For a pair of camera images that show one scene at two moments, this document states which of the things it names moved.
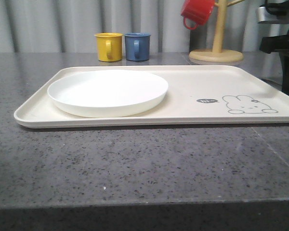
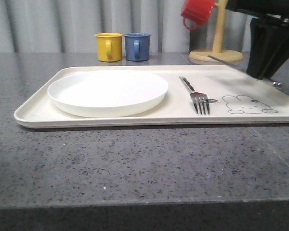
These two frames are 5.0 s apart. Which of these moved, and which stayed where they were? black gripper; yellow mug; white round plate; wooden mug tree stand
Moved: black gripper
Stayed: yellow mug; wooden mug tree stand; white round plate
